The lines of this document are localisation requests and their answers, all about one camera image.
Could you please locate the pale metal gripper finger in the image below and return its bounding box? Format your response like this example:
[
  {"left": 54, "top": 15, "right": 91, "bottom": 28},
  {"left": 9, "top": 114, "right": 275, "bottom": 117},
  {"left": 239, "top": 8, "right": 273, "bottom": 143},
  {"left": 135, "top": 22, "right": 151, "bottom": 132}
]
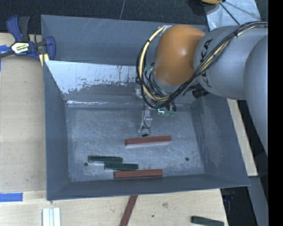
[
  {"left": 133, "top": 86, "right": 144, "bottom": 100},
  {"left": 138, "top": 110, "right": 154, "bottom": 137}
]

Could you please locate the red-brown flat block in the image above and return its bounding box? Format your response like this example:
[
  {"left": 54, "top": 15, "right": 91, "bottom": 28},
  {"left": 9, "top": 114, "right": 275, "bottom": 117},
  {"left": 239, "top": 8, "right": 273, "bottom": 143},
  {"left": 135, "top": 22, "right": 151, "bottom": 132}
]
[
  {"left": 125, "top": 135, "right": 173, "bottom": 147},
  {"left": 118, "top": 194, "right": 139, "bottom": 226},
  {"left": 113, "top": 169, "right": 164, "bottom": 179}
]

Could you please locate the grey metal bin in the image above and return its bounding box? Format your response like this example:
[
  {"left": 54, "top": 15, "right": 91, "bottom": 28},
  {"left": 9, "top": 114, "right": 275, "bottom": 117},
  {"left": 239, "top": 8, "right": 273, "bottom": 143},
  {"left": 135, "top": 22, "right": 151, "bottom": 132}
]
[{"left": 40, "top": 14, "right": 251, "bottom": 201}]

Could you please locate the dark green flat block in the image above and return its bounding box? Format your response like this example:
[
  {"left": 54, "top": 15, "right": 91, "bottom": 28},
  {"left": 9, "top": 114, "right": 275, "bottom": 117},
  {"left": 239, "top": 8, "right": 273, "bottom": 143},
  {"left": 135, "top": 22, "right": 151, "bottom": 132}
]
[
  {"left": 191, "top": 215, "right": 225, "bottom": 226},
  {"left": 87, "top": 155, "right": 124, "bottom": 164},
  {"left": 104, "top": 162, "right": 139, "bottom": 171}
]

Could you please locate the black cylinder on white bracket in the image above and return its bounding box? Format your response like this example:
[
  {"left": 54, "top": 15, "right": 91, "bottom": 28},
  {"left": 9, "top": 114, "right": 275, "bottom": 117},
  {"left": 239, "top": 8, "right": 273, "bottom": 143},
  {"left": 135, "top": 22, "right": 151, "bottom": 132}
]
[{"left": 191, "top": 88, "right": 210, "bottom": 100}]

